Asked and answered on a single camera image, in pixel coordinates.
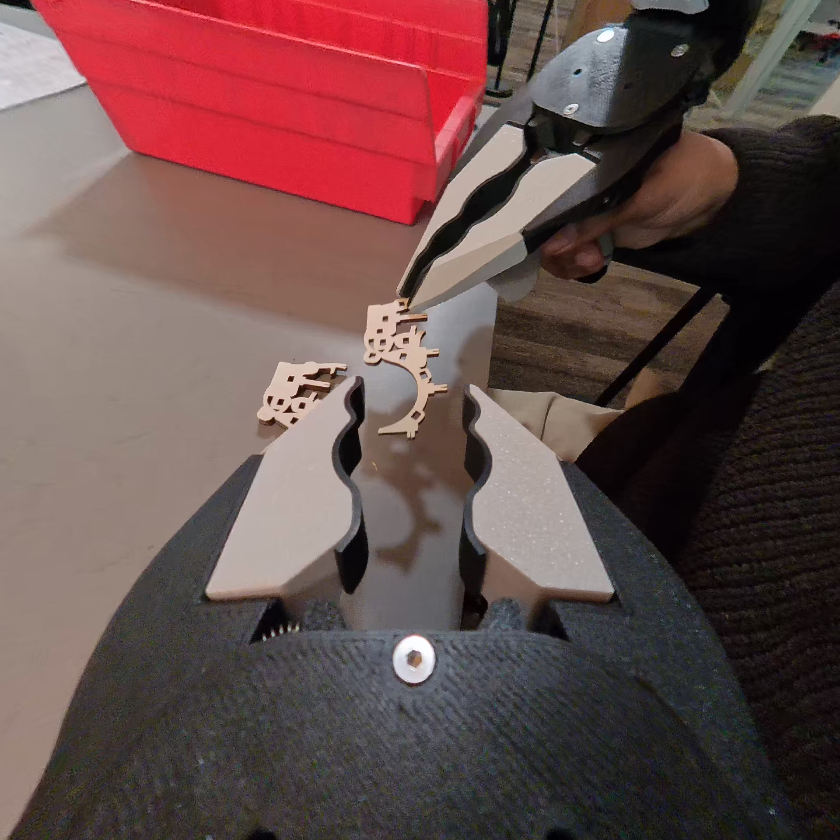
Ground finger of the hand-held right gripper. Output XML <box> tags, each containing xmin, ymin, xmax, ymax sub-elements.
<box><xmin>397</xmin><ymin>123</ymin><xmax>534</xmax><ymax>301</ymax></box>
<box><xmin>407</xmin><ymin>153</ymin><xmax>599</xmax><ymax>312</ymax></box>

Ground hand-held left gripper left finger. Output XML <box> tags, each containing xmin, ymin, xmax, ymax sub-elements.
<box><xmin>205</xmin><ymin>376</ymin><xmax>370</xmax><ymax>623</ymax></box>

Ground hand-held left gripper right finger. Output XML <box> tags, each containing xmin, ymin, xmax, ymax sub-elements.
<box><xmin>458</xmin><ymin>384</ymin><xmax>618</xmax><ymax>629</ymax></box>

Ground wooden elephant puzzle model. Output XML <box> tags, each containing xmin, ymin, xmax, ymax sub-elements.
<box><xmin>256</xmin><ymin>361</ymin><xmax>349</xmax><ymax>432</ymax></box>

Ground wooden elephant body puzzle piece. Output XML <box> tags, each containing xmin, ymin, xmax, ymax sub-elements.
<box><xmin>363</xmin><ymin>298</ymin><xmax>429</xmax><ymax>366</ymax></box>

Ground small curved wooden puzzle piece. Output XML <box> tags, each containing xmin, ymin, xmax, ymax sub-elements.
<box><xmin>377</xmin><ymin>348</ymin><xmax>450</xmax><ymax>439</ymax></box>

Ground grey desk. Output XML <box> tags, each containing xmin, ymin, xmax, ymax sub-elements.
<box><xmin>0</xmin><ymin>20</ymin><xmax>500</xmax><ymax>821</ymax></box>

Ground person's right hand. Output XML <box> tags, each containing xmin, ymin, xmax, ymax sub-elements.
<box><xmin>541</xmin><ymin>128</ymin><xmax>740</xmax><ymax>284</ymax></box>

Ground black-legged wooden worktable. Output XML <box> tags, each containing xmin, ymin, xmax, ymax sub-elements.
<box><xmin>489</xmin><ymin>0</ymin><xmax>559</xmax><ymax>99</ymax></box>

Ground person's beige trousers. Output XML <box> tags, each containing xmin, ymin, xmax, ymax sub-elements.
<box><xmin>489</xmin><ymin>387</ymin><xmax>624</xmax><ymax>463</ymax></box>

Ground black metal bar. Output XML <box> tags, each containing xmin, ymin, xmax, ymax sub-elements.
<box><xmin>592</xmin><ymin>287</ymin><xmax>718</xmax><ymax>406</ymax></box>

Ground red plastic bin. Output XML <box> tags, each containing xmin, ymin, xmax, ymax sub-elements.
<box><xmin>31</xmin><ymin>0</ymin><xmax>490</xmax><ymax>226</ymax></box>

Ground person's black sweater torso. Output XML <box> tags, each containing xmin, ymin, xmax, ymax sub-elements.
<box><xmin>577</xmin><ymin>282</ymin><xmax>840</xmax><ymax>840</ymax></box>

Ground blue-edged printed paper sheet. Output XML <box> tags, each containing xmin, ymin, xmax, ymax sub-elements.
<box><xmin>0</xmin><ymin>26</ymin><xmax>88</xmax><ymax>112</ymax></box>

